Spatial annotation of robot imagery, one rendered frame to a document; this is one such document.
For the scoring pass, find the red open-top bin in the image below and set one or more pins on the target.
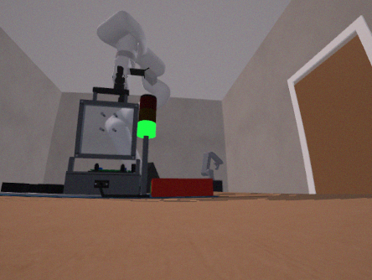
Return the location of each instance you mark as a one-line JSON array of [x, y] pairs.
[[181, 187]]

